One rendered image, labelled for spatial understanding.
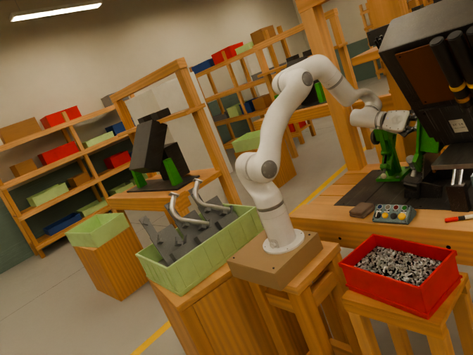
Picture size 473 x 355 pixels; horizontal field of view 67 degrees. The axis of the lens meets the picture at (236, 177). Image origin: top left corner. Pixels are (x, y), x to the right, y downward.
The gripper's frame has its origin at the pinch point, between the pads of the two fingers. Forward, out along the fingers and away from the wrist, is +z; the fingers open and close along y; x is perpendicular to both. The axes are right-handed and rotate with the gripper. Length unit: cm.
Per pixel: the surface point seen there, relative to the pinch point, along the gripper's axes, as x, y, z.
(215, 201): 5, -62, -103
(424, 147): -3.6, -11.3, 5.6
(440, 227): -5.9, -41.4, 21.1
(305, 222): 7, -56, -40
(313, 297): -13, -85, -13
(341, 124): 29, 7, -53
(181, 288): -25, -109, -73
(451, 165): -19.7, -21.8, 21.2
